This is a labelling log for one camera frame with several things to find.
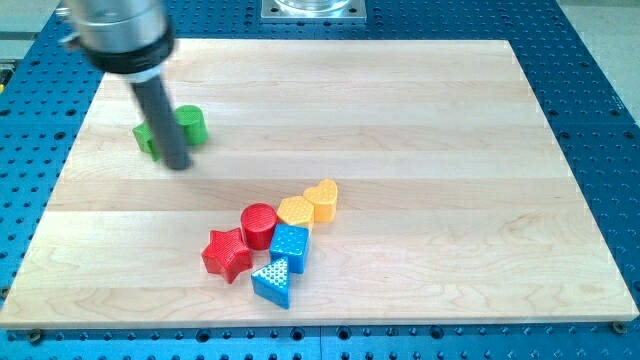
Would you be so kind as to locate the green cylinder block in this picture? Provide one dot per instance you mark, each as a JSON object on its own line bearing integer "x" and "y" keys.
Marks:
{"x": 192, "y": 122}

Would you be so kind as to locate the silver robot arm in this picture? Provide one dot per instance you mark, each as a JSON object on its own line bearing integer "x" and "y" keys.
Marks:
{"x": 131, "y": 38}

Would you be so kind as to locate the yellow heart block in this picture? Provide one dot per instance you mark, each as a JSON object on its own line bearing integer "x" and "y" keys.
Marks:
{"x": 324, "y": 198}

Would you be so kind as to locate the yellow hexagon block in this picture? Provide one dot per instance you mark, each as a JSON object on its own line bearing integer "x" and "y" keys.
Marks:
{"x": 296, "y": 211}

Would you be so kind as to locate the blue cube block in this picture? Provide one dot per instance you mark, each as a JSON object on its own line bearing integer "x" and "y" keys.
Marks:
{"x": 291, "y": 242}

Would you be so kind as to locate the red cylinder block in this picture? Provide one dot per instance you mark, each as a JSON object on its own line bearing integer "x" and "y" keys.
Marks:
{"x": 258, "y": 222}

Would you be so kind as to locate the blue triangle block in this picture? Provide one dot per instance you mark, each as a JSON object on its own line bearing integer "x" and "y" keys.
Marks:
{"x": 272, "y": 282}

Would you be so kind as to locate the red star block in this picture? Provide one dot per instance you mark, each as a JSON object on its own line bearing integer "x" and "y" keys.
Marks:
{"x": 227, "y": 254}

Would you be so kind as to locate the wooden board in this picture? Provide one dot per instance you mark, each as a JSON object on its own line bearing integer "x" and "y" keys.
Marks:
{"x": 455, "y": 205}

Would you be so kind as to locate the blue perforated table plate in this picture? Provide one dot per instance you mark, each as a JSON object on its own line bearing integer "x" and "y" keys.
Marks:
{"x": 51, "y": 90}

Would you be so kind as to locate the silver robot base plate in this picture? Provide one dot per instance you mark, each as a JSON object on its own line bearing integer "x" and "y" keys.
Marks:
{"x": 289, "y": 11}

